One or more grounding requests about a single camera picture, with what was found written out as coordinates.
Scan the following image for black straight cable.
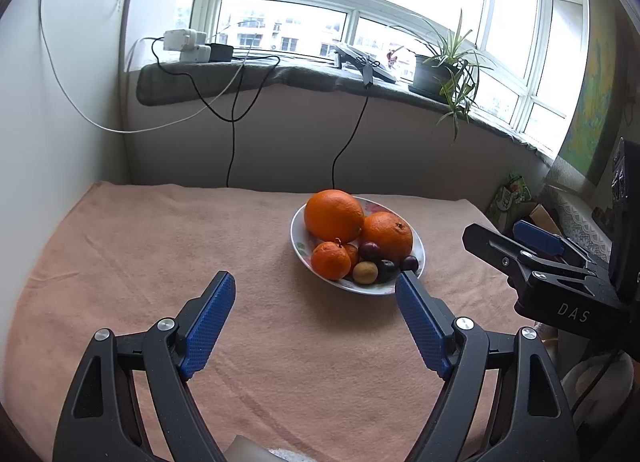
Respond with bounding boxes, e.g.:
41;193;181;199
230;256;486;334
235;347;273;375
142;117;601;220
331;85;371;190

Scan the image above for potted spider plant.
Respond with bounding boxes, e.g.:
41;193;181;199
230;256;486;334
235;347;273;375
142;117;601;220
387;10;496;143

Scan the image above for peach towel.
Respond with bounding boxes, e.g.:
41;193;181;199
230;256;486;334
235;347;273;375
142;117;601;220
2;181;556;462

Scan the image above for black looped cable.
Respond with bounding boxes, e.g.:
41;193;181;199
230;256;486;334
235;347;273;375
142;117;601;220
150;37;281;188

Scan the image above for small olive round fruit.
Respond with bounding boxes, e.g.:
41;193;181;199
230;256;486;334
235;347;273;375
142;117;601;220
352;261;378;286

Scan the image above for white foam board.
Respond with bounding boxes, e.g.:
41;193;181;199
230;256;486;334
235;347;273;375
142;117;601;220
0;0;131;263

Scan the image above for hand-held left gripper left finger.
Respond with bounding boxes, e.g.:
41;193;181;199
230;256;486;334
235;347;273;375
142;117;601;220
52;271;237;462

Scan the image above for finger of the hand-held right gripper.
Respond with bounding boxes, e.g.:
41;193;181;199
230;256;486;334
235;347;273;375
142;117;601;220
462;223;601;293
514;219;609;271

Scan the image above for large orange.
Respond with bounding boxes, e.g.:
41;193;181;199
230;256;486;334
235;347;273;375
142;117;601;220
304;189;366;244
360;211;414;261

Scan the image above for grey windowsill cloth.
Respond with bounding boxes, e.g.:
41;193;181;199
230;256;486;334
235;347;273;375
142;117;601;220
136;56;556;158

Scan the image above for white floral plate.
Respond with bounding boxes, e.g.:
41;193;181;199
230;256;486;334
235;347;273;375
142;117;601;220
290;195;426;296

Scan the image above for white window frame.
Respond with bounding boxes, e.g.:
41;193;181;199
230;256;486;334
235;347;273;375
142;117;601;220
172;0;588;153

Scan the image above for small mandarin with stem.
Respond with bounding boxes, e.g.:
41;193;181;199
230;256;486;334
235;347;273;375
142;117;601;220
311;238;352;280

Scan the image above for green wall poster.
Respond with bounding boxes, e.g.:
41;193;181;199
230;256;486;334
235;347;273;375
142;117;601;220
557;0;618;188

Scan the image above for cardboard box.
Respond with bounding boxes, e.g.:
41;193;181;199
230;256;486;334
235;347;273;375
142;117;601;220
527;202;563;238

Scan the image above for white cable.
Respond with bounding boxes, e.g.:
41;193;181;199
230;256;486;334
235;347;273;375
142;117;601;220
39;0;251;134

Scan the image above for green snack packet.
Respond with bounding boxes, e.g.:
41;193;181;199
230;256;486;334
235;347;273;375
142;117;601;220
487;172;531;225

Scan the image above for grey folding stand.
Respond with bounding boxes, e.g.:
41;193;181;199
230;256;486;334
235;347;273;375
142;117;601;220
332;41;398;84

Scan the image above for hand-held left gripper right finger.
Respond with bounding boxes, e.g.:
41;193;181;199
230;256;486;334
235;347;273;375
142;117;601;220
395;271;576;462

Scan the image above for small white power adapter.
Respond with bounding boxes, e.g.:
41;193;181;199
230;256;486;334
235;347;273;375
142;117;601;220
179;45;212;63

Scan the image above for large white power adapter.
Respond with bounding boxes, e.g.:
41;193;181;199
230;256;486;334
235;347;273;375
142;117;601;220
164;29;207;50

